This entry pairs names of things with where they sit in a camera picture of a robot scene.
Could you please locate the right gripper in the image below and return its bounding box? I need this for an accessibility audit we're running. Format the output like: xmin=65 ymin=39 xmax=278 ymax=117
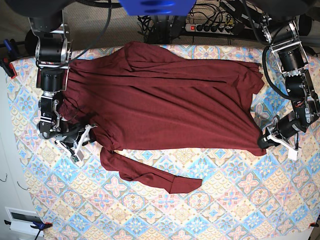
xmin=37 ymin=122 xmax=97 ymax=163

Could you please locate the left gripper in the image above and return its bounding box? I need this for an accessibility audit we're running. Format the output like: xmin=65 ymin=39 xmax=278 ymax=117
xmin=257 ymin=113 xmax=308 ymax=160

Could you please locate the dark red t-shirt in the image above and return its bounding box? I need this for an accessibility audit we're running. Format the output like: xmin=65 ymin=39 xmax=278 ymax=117
xmin=58 ymin=42 xmax=266 ymax=194

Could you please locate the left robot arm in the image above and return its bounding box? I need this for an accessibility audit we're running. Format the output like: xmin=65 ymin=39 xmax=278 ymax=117
xmin=242 ymin=0 xmax=320 ymax=161

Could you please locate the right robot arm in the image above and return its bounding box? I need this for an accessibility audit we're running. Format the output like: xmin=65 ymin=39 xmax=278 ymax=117
xmin=6 ymin=0 xmax=95 ymax=164

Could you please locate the patterned tablecloth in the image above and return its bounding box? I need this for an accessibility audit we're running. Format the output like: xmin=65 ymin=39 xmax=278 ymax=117
xmin=6 ymin=45 xmax=320 ymax=240

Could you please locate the orange clamp lower right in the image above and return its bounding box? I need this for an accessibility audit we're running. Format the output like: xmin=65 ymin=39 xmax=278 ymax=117
xmin=309 ymin=222 xmax=320 ymax=228

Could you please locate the blue clamp lower left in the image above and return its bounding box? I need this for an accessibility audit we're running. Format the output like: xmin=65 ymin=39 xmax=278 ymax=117
xmin=4 ymin=220 xmax=53 ymax=240

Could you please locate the white power strip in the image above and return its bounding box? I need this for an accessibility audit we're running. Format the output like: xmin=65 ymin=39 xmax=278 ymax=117
xmin=184 ymin=23 xmax=233 ymax=35

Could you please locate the black round object right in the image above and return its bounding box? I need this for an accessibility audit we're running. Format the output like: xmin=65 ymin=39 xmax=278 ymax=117
xmin=298 ymin=14 xmax=313 ymax=36

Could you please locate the white wall outlet box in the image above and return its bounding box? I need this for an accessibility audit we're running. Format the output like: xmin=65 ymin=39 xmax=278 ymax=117
xmin=5 ymin=207 xmax=41 ymax=237

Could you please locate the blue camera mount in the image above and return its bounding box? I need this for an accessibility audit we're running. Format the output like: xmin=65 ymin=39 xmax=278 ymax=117
xmin=119 ymin=0 xmax=196 ymax=17

